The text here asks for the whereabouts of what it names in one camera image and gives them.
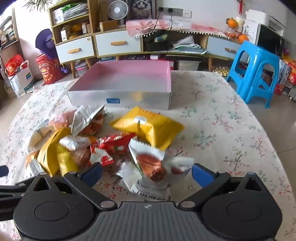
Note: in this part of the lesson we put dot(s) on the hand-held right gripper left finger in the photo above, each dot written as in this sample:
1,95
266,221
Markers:
91,175

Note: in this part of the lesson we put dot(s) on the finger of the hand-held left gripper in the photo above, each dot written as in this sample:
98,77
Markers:
3,172
11,191

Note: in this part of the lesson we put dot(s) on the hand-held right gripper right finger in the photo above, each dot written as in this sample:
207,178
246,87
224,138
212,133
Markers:
203,176

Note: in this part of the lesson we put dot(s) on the clear orange cookie packet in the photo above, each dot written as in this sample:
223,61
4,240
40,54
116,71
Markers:
81,157

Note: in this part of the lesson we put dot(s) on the red white snack packet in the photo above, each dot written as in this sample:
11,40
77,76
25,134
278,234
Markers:
115,144
101,156

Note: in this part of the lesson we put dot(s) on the bright yellow small snack packet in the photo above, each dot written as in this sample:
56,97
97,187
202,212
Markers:
66,162

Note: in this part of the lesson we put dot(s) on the orange striped snack packet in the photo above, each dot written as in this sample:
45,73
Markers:
32,162

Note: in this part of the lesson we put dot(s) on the small white snack packet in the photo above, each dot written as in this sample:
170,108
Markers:
127,176

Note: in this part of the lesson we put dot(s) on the white orange snack packet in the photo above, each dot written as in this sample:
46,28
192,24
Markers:
74,142

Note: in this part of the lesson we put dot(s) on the clear blue snack packet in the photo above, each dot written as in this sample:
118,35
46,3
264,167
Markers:
38,136

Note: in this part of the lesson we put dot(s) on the white walnut picture snack packet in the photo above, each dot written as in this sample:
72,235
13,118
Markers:
148,166

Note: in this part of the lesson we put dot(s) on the white grey print snack packet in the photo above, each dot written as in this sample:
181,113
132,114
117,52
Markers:
83,118

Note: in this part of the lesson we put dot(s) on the pink snack packet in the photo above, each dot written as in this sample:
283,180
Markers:
60,120

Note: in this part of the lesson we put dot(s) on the large yellow labelled snack packet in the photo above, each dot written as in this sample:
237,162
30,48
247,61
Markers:
148,126

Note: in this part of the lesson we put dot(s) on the pink cardboard box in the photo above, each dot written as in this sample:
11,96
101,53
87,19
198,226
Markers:
120,97

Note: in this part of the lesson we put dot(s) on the floral tablecloth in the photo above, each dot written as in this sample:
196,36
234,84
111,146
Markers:
219,139

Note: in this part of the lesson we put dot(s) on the white shopping bag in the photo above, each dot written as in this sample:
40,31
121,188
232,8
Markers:
22,81

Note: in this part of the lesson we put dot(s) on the red gift bag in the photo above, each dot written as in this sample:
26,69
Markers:
13,66

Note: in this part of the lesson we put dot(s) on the egg tray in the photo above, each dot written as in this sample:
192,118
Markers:
220,70

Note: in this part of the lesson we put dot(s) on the clear storage box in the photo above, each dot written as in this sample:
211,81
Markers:
81,64
187,64

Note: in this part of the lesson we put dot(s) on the red printed bucket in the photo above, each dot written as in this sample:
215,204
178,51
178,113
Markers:
49,69

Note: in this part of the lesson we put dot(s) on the colourful cartons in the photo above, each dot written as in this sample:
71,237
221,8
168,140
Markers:
286,76

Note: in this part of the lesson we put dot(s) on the blue plastic stool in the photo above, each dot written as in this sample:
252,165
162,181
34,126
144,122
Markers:
254,55

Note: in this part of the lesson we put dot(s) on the pile of papers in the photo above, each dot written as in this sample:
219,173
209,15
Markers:
188,45

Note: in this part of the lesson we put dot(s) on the purple plush toy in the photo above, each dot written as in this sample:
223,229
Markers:
45,42

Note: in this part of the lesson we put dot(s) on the black device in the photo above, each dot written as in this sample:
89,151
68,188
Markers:
157,45

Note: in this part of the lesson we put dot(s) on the small white box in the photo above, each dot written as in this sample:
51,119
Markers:
65,34

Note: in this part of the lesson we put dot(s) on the orange fruit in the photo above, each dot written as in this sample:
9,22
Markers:
231,22
244,38

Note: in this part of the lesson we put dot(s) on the bowl of oranges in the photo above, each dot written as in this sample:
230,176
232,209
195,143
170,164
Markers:
231,33

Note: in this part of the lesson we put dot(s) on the yellow item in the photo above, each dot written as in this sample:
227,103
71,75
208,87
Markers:
75,29

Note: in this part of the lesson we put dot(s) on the wooden cabinet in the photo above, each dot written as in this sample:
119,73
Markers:
91,27

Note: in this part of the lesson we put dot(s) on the small cardboard box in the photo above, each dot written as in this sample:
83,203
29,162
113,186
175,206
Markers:
86,27

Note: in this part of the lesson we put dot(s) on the brown cardboard box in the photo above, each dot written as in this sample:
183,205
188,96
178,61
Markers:
108,25

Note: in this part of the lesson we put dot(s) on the pink tasselled cloth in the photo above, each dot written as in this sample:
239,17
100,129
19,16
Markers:
185,26

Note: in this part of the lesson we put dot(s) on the black microwave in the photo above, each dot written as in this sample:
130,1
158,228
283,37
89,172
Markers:
270,39

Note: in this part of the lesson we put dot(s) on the white carton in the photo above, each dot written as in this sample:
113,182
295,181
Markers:
57,16

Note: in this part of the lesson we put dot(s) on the stack of papers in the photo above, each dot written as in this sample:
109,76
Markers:
75,11

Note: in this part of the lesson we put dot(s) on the white desk fan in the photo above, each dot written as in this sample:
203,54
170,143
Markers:
118,10

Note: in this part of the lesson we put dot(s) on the potted plant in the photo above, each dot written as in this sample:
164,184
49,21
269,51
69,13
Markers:
37,2

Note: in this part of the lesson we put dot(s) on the framed cat picture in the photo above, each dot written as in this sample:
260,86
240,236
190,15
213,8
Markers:
141,9

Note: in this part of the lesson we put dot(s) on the red hanging decoration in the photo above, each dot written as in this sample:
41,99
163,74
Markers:
241,7

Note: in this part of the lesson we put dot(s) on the white wall socket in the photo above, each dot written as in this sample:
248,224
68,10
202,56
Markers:
186,13

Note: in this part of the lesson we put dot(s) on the wall socket strip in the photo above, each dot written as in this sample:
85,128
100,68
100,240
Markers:
170,10

